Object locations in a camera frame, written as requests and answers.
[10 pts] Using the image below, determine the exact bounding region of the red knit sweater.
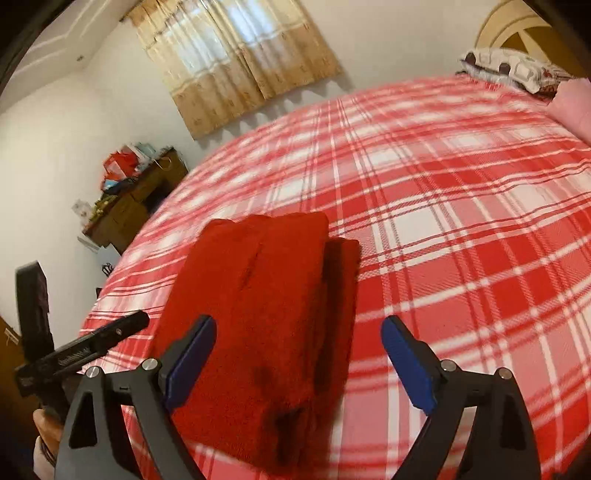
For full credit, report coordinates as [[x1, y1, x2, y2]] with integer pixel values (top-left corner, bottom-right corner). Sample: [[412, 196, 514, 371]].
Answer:
[[152, 212, 361, 475]]

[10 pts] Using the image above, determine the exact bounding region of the person left hand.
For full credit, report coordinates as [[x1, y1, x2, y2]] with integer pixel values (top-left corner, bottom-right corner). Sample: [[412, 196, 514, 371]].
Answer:
[[33, 408, 63, 480]]

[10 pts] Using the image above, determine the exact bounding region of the white blue paper bag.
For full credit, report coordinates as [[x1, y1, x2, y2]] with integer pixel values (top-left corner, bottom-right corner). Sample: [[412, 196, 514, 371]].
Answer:
[[97, 245, 121, 277]]

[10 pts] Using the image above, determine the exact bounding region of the white card on desk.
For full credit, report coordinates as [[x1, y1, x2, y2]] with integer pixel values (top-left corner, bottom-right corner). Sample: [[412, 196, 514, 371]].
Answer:
[[71, 199, 93, 228]]

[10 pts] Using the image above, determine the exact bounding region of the brown wooden desk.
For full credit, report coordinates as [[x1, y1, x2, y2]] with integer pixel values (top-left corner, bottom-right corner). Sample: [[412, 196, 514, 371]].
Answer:
[[82, 147, 188, 254]]

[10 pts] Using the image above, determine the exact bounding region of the red gift bag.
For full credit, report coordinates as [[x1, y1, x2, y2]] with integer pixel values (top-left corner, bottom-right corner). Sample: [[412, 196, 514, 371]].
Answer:
[[103, 150, 139, 181]]

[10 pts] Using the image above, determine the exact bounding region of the red plaid bed sheet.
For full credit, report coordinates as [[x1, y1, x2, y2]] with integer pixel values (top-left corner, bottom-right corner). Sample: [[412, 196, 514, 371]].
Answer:
[[83, 76, 590, 479]]

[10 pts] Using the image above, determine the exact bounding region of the pink blanket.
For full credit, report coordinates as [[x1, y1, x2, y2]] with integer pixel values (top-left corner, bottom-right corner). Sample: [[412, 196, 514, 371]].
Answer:
[[547, 78, 591, 144]]

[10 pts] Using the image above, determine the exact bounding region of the beige patterned curtain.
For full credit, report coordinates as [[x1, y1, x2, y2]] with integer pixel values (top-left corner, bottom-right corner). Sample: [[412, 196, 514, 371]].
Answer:
[[126, 0, 342, 139]]

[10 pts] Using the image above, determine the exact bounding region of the patterned white pillow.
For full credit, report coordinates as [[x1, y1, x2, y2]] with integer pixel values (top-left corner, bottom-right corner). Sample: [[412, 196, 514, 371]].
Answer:
[[460, 47, 573, 96]]

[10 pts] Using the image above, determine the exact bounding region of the beige wooden headboard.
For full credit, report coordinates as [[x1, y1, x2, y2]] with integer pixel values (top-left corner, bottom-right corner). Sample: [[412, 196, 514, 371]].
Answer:
[[475, 1, 590, 77]]

